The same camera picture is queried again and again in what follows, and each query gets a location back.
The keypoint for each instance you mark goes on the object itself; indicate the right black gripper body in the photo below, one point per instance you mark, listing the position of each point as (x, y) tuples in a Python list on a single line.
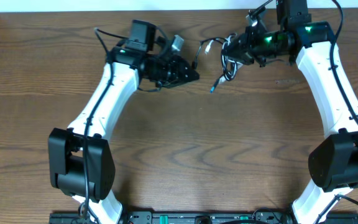
[(255, 46)]

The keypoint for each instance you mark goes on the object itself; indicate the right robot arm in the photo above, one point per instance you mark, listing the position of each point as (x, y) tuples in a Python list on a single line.
[(312, 47)]

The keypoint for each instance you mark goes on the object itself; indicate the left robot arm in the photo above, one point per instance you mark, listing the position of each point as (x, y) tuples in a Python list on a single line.
[(80, 160)]

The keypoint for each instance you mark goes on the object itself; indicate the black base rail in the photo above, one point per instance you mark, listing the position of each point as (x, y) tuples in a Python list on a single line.
[(192, 218)]

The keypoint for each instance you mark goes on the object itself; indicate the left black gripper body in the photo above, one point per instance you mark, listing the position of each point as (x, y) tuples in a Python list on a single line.
[(166, 74)]

